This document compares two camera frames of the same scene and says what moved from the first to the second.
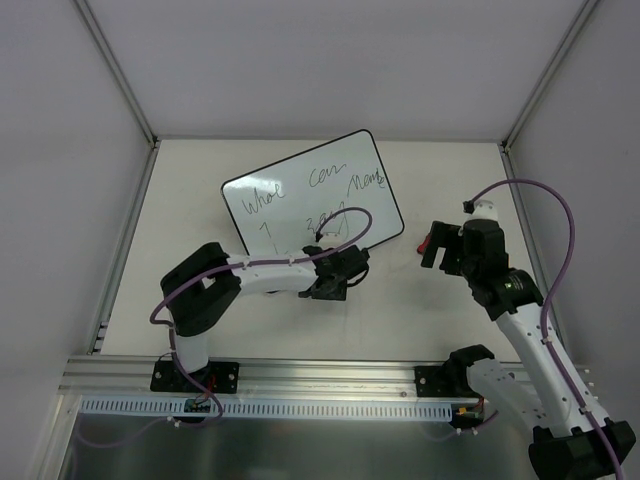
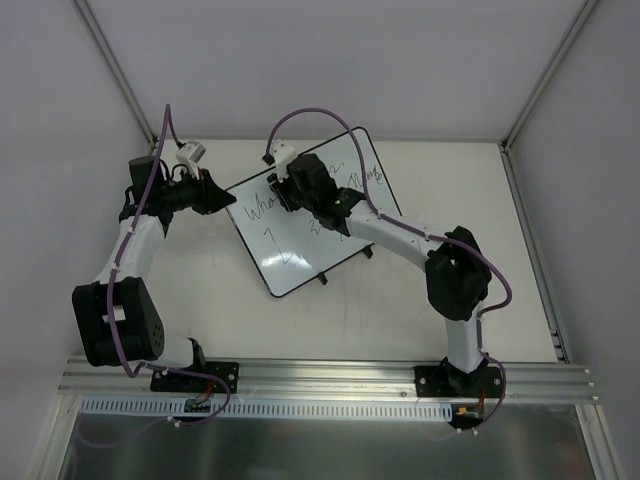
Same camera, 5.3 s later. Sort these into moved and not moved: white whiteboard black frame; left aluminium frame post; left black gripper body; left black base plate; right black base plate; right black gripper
Moved: left black gripper body; right black gripper
Not moved: white whiteboard black frame; left black base plate; right black base plate; left aluminium frame post
